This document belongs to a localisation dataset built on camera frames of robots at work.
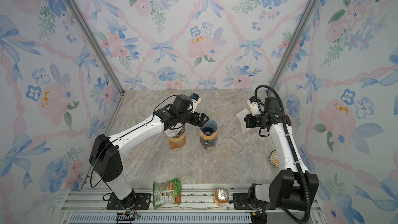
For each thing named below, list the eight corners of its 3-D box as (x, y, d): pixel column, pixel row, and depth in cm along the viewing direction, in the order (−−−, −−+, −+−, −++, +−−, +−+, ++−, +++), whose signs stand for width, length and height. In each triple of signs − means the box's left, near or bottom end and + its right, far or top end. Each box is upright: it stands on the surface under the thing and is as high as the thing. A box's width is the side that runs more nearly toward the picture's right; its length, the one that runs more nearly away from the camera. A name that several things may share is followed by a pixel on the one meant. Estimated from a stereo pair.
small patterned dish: (272, 168, 86) (274, 166, 84) (267, 152, 92) (269, 150, 90) (279, 168, 86) (281, 166, 84) (274, 152, 92) (276, 150, 90)
